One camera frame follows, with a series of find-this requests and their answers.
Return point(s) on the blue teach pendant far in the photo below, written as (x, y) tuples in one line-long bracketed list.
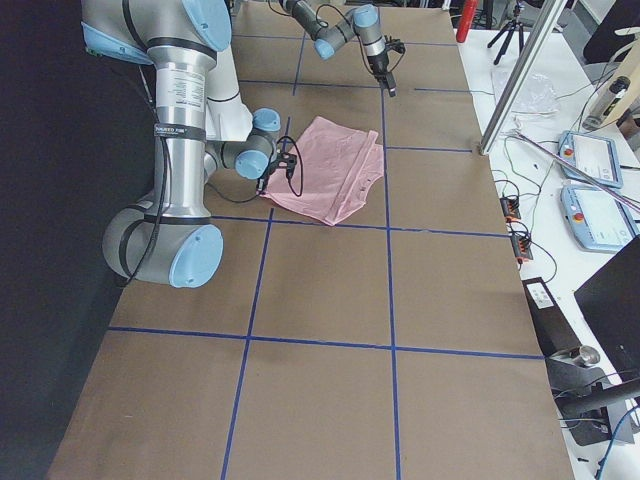
[(593, 155)]

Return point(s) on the black camera tripod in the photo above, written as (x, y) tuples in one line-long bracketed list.
[(513, 27)]

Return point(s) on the black box with label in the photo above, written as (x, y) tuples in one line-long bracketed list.
[(553, 331)]

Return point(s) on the blue teach pendant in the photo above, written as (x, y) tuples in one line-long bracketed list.
[(593, 155), (598, 222)]

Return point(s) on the pink Snoopy t-shirt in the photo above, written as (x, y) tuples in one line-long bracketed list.
[(340, 165)]

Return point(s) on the aluminium frame post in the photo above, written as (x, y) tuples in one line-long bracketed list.
[(543, 27)]

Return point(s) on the orange terminal block near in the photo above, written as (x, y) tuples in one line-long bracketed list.
[(522, 248)]

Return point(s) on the reacher grabber stick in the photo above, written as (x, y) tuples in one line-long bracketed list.
[(634, 206)]

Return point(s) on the clear plastic bag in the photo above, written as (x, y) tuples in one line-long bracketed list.
[(537, 95)]

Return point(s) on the orange terminal block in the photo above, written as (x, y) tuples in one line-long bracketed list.
[(522, 248), (510, 208)]

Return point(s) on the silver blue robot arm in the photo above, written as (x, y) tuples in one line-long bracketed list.
[(201, 125), (331, 30)]

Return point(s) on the blue teach pendant near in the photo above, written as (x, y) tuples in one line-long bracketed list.
[(598, 222)]

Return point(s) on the orange terminal block far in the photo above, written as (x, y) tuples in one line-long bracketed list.
[(510, 208)]

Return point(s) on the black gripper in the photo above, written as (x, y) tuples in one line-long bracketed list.
[(379, 64), (265, 178)]

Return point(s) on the red fire extinguisher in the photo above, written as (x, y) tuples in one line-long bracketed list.
[(466, 20)]

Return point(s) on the black monitor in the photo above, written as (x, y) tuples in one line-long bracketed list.
[(609, 303)]

